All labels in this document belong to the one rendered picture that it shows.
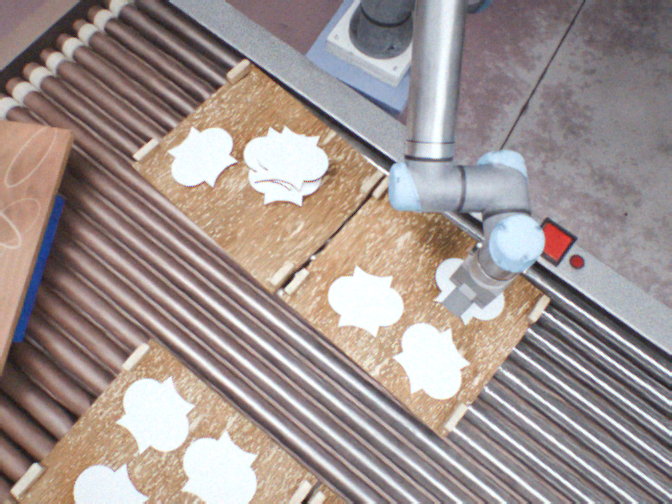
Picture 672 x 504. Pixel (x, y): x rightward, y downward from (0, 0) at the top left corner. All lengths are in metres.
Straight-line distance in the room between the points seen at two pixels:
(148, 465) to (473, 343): 0.64
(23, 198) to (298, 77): 0.62
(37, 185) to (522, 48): 2.03
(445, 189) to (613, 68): 1.94
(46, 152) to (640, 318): 1.21
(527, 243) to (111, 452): 0.81
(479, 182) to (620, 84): 1.88
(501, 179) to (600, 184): 1.58
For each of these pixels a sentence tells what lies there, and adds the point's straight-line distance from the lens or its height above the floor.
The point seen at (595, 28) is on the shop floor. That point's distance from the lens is 2.88.
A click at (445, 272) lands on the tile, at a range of 1.18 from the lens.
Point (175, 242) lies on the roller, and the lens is 1.24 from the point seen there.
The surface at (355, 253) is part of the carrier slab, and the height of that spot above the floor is 0.94.
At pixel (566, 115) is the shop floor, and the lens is 2.59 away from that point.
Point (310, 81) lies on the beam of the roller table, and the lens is 1.38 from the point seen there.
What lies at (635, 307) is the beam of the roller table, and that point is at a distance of 1.34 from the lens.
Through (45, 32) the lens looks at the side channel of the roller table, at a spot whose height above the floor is 0.95.
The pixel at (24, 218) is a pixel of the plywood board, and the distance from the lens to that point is 1.22.
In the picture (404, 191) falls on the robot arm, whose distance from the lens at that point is 0.90.
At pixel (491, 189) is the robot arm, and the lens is 0.93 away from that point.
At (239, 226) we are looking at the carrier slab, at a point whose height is 0.94.
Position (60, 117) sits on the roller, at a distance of 1.44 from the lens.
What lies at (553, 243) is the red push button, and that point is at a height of 0.93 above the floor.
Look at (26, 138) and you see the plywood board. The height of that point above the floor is 1.04.
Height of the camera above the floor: 2.07
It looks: 73 degrees down
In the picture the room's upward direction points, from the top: 5 degrees clockwise
